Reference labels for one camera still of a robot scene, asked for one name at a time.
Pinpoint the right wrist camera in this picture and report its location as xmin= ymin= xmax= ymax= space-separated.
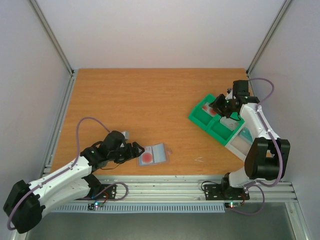
xmin=227 ymin=88 xmax=233 ymax=96

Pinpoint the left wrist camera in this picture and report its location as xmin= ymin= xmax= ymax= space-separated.
xmin=123 ymin=131 xmax=130 ymax=140

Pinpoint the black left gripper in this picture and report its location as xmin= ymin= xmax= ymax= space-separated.
xmin=109 ymin=142 xmax=145 ymax=164

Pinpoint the aluminium corner post left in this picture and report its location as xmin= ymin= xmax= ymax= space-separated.
xmin=28 ymin=0 xmax=74 ymax=77

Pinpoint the green bin middle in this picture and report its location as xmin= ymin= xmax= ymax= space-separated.
xmin=206 ymin=119 xmax=245 ymax=146

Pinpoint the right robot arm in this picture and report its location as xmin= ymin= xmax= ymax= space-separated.
xmin=209 ymin=80 xmax=291 ymax=200

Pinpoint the green bin far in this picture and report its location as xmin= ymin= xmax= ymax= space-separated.
xmin=188 ymin=94 xmax=221 ymax=131

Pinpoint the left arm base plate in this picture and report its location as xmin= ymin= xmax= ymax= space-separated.
xmin=78 ymin=184 xmax=117 ymax=200

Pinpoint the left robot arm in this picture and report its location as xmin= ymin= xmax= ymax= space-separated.
xmin=3 ymin=130 xmax=145 ymax=234

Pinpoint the aluminium corner post right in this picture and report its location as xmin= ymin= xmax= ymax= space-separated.
xmin=246 ymin=0 xmax=293 ymax=78

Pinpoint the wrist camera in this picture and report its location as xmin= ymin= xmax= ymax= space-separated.
xmin=227 ymin=88 xmax=233 ymax=96
xmin=123 ymin=131 xmax=130 ymax=140

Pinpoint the aluminium corner post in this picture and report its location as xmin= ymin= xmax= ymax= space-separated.
xmin=246 ymin=0 xmax=293 ymax=78
xmin=28 ymin=0 xmax=74 ymax=77

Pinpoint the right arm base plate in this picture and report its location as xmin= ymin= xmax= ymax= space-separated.
xmin=201 ymin=184 xmax=250 ymax=201

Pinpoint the right controller board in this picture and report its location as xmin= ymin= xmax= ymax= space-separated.
xmin=224 ymin=201 xmax=243 ymax=209

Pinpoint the aluminium table edge rail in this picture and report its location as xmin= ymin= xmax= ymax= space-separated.
xmin=23 ymin=174 xmax=298 ymax=203

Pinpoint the controller board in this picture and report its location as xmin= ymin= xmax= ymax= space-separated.
xmin=224 ymin=201 xmax=243 ymax=209
xmin=87 ymin=202 xmax=104 ymax=211

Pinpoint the red white cards stack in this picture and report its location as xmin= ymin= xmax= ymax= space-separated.
xmin=201 ymin=102 xmax=217 ymax=117

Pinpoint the grey slotted cable duct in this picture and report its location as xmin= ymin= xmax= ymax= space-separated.
xmin=53 ymin=202 xmax=225 ymax=214

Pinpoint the left controller board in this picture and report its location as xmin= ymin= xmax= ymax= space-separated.
xmin=87 ymin=202 xmax=104 ymax=211

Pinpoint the green bin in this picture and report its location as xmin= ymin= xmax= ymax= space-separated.
xmin=188 ymin=94 xmax=221 ymax=131
xmin=206 ymin=119 xmax=245 ymax=146

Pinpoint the white translucent bin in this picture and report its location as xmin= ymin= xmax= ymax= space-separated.
xmin=225 ymin=132 xmax=254 ymax=162

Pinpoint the teal cards stack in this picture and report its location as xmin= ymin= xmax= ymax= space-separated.
xmin=239 ymin=127 xmax=253 ymax=143

